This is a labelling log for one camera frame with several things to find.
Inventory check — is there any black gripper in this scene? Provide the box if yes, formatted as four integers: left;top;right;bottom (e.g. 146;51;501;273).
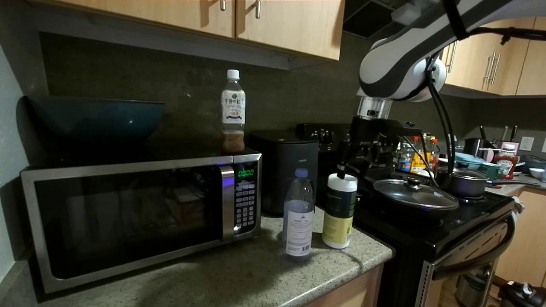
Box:
334;133;404;181

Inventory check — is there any green bottle with white lid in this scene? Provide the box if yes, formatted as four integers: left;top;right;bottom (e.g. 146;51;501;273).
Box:
320;169;360;251

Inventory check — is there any clear water bottle blue cap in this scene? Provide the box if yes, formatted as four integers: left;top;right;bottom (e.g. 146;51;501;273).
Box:
281;167;315;261

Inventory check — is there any small bottle with blue cap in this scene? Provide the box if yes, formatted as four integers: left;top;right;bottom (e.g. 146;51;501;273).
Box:
397;141;414;174

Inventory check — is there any orange juice bottle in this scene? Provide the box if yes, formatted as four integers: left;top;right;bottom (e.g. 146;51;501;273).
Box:
409;135;433;174

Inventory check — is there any tea bottle with white cap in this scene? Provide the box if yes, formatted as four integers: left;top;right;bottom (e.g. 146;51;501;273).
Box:
220;68;247;155

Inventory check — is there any frying pan with glass lid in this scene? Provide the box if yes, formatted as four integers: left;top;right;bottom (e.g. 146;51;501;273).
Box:
372;175;460;216

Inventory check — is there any black air fryer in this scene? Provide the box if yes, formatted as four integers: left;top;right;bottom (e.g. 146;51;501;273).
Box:
249;128;322;218

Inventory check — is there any small dark saucepan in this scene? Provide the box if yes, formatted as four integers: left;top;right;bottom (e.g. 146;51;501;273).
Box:
448;169;491;199

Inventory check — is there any black electric stove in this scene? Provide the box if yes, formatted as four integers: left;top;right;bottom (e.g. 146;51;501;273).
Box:
295;121;518;307

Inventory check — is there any teal plastic container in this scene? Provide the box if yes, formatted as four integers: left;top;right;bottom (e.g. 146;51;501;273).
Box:
453;150;501;179

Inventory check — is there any wooden base cabinet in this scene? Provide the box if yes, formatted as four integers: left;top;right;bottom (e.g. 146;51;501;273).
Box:
305;262;385;307

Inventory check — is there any red white container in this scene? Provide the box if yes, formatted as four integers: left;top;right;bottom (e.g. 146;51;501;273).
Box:
493;141;520;181

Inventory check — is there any wooden side counter cabinet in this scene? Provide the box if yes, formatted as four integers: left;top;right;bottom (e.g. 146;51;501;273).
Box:
493;186;546;288

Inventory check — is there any dark appliance on floor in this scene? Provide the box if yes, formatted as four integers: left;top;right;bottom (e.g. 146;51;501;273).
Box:
498;278;546;307

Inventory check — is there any stainless steel microwave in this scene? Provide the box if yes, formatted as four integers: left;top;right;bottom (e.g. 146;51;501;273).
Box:
18;150;264;297

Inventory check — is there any dark teal bowl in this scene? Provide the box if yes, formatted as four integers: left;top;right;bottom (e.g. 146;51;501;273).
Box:
23;95;167;153

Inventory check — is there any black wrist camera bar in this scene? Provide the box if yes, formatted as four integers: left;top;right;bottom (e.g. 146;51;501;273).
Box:
346;116;426;138

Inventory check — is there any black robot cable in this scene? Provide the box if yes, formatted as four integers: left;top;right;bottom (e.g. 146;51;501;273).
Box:
397;0;546;184

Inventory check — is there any wooden corner wall cabinet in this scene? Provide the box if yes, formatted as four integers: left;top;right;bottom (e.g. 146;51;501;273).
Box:
440;15;546;99

